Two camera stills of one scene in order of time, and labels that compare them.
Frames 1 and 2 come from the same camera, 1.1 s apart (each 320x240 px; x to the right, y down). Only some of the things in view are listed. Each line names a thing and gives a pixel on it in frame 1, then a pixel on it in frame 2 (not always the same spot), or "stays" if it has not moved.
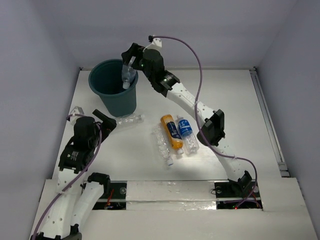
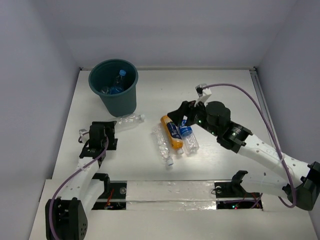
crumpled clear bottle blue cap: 158,131 stays
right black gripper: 127,55 → 176,116
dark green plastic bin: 105,78 stays
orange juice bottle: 175,138 stays
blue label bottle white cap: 190,143 stays
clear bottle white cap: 128,73 → 106,90
